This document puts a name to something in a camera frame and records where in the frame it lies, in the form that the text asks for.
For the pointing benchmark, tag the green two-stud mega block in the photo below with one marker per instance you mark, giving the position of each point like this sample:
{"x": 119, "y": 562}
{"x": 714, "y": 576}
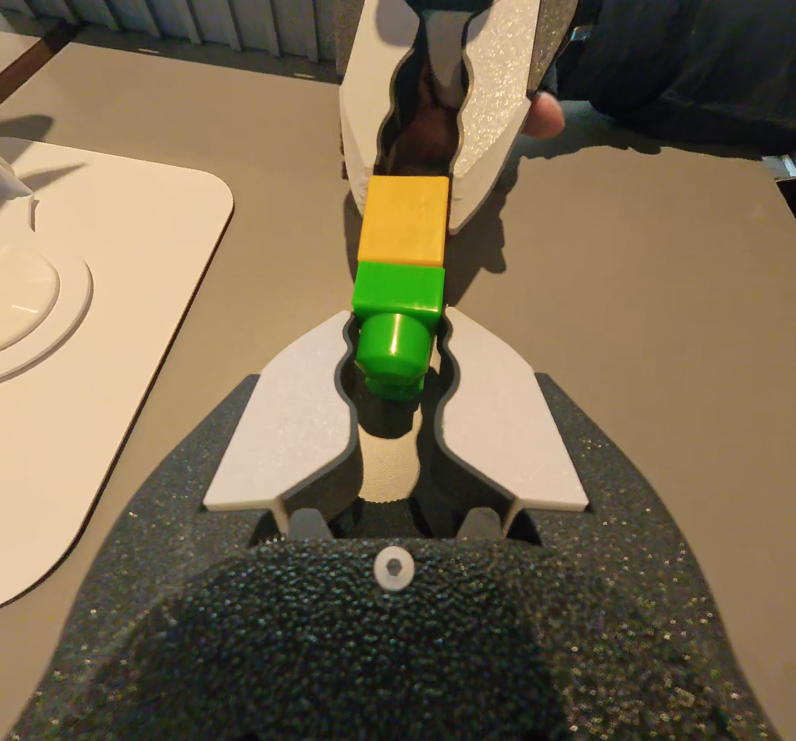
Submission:
{"x": 398, "y": 293}

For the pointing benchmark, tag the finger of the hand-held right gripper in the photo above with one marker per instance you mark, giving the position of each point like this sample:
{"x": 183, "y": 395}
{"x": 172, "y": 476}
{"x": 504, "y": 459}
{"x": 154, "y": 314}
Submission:
{"x": 367, "y": 82}
{"x": 497, "y": 88}

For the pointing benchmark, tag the yellow single-stud mega block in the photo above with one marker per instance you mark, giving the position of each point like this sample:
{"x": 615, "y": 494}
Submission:
{"x": 404, "y": 219}

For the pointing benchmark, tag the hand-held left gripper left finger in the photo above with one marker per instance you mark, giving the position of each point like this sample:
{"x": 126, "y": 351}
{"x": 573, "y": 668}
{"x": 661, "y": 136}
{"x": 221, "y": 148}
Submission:
{"x": 286, "y": 424}

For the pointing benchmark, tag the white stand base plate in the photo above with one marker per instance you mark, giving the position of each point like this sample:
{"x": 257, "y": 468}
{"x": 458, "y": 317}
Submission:
{"x": 124, "y": 318}

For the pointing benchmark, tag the person's right forearm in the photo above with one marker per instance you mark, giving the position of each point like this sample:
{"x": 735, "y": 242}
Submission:
{"x": 684, "y": 38}

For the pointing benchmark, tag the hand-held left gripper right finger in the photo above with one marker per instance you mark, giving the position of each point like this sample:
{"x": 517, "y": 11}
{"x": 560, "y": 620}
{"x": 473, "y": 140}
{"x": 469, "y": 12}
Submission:
{"x": 510, "y": 424}

